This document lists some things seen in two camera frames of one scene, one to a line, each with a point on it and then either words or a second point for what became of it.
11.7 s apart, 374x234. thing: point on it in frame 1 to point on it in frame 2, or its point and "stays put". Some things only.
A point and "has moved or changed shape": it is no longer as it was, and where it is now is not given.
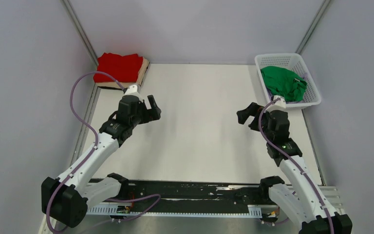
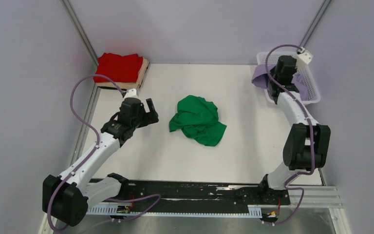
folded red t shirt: [127, 68] stays put
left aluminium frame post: [80, 30] stays put
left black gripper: [150, 114] stays put
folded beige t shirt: [125, 84] stays put
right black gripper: [253, 109] to [272, 71]
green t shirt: [285, 83] has moved or changed shape
